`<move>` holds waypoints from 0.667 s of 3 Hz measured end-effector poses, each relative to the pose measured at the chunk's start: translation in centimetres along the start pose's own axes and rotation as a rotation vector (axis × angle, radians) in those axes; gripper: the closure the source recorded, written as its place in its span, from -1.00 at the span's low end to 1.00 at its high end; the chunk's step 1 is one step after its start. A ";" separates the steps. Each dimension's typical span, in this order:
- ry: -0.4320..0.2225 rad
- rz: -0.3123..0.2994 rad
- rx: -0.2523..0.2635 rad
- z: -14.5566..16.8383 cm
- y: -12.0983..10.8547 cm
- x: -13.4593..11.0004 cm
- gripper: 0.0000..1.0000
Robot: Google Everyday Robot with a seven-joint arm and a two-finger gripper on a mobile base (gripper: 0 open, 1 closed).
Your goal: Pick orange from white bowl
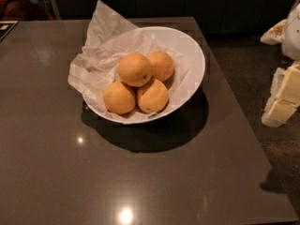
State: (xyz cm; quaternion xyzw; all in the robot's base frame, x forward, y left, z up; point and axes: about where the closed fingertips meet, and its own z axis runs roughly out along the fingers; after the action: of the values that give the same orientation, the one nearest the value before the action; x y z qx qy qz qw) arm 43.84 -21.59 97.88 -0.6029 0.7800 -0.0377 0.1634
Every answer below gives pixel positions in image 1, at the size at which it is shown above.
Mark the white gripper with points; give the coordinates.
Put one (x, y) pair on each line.
(292, 35)

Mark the orange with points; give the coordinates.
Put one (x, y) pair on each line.
(163, 65)
(135, 69)
(119, 98)
(153, 96)

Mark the white bowl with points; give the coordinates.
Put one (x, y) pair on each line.
(187, 53)

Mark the white crumpled paper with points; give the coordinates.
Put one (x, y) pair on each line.
(109, 37)

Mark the person in orange clothing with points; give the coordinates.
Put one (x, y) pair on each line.
(22, 10)

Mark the black tablet at table edge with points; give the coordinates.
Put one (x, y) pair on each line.
(6, 27)

